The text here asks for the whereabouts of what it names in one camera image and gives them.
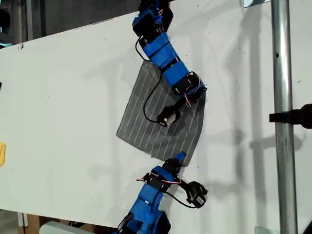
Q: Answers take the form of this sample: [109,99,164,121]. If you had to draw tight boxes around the white box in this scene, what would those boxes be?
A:
[39,220,98,234]

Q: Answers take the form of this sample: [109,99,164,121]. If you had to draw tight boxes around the black camera stalk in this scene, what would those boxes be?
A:
[174,97,187,110]
[179,179,193,193]

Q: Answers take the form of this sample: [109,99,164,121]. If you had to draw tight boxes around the grey metal bar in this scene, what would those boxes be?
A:
[26,0,34,41]

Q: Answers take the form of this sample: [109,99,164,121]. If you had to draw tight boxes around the black camera box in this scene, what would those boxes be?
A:
[186,181,208,209]
[156,106,182,127]

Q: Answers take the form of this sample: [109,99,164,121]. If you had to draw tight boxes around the black post clamp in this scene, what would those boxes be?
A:
[269,103,312,129]

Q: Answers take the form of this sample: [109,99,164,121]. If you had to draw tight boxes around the steel post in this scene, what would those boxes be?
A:
[271,0,299,234]

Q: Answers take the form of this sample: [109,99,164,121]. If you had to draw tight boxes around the black camera cable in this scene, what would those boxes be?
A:
[164,191,197,209]
[135,36,163,122]

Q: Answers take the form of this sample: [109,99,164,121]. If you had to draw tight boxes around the black round object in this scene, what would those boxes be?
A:
[0,7,11,34]

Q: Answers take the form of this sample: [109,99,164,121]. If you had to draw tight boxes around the yellow object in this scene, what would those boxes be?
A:
[0,142,6,168]

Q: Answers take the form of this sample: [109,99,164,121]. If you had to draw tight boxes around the grey striped towel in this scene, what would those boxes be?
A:
[116,60,208,168]

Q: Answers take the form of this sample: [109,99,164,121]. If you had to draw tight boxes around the wooden table leg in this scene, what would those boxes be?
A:
[28,214,41,234]

